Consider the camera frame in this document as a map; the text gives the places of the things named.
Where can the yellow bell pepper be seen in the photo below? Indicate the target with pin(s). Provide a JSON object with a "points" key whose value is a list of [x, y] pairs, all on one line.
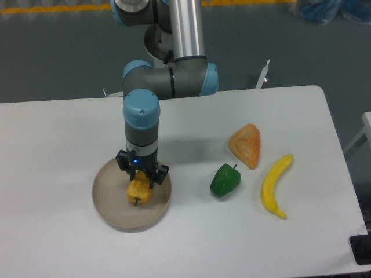
{"points": [[139, 190]]}

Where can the orange bread wedge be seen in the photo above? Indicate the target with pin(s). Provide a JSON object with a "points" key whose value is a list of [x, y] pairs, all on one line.
{"points": [[245, 145]]}

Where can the black device at table edge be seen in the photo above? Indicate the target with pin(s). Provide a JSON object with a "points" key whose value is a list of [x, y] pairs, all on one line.
{"points": [[360, 245]]}

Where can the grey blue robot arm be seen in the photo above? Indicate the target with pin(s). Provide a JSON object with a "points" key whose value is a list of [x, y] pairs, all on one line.
{"points": [[189, 75]]}

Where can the white furniture at right edge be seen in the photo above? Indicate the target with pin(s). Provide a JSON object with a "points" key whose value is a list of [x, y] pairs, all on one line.
{"points": [[360, 138]]}

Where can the beige round plate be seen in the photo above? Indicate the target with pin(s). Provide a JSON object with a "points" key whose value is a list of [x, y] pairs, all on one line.
{"points": [[111, 201]]}

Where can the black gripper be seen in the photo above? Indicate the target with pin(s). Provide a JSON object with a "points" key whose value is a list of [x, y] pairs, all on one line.
{"points": [[130, 162]]}

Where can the yellow banana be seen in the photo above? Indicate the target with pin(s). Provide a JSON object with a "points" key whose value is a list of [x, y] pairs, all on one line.
{"points": [[267, 192]]}

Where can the green bell pepper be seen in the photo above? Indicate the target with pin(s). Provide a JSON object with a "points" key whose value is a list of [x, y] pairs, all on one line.
{"points": [[225, 180]]}

